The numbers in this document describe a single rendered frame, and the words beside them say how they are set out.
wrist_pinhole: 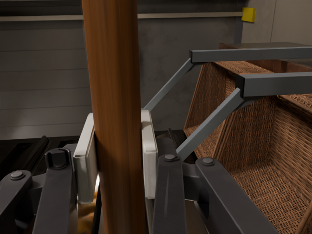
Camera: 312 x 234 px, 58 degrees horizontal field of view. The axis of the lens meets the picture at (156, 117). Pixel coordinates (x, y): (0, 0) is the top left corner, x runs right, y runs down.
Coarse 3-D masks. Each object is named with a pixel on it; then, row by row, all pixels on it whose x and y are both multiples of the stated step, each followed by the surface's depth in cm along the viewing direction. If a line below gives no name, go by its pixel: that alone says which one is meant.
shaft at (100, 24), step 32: (96, 0) 14; (128, 0) 15; (96, 32) 15; (128, 32) 15; (96, 64) 15; (128, 64) 16; (96, 96) 16; (128, 96) 16; (96, 128) 17; (128, 128) 17; (128, 160) 17; (128, 192) 18; (128, 224) 19
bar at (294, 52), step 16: (256, 48) 108; (272, 48) 107; (288, 48) 106; (304, 48) 107; (192, 64) 105; (176, 80) 107; (240, 80) 59; (256, 80) 58; (272, 80) 58; (288, 80) 59; (304, 80) 59; (160, 96) 108; (240, 96) 60; (256, 96) 61; (224, 112) 61; (208, 128) 62; (192, 144) 63; (144, 192) 59
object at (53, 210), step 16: (48, 160) 14; (64, 160) 14; (48, 176) 13; (64, 176) 13; (48, 192) 12; (64, 192) 12; (48, 208) 11; (64, 208) 11; (48, 224) 10; (64, 224) 10
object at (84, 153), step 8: (88, 120) 19; (88, 128) 18; (80, 136) 17; (88, 136) 17; (80, 144) 16; (88, 144) 16; (80, 152) 15; (88, 152) 15; (96, 152) 18; (80, 160) 14; (88, 160) 15; (96, 160) 18; (80, 168) 14; (88, 168) 15; (96, 168) 18; (80, 176) 15; (88, 176) 15; (96, 176) 17; (80, 184) 15; (88, 184) 15; (80, 192) 15; (88, 192) 15; (80, 200) 15; (88, 200) 15
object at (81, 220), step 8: (96, 184) 132; (96, 192) 129; (96, 200) 126; (80, 208) 101; (88, 208) 110; (80, 216) 99; (88, 216) 108; (80, 224) 97; (88, 224) 106; (80, 232) 95; (88, 232) 103
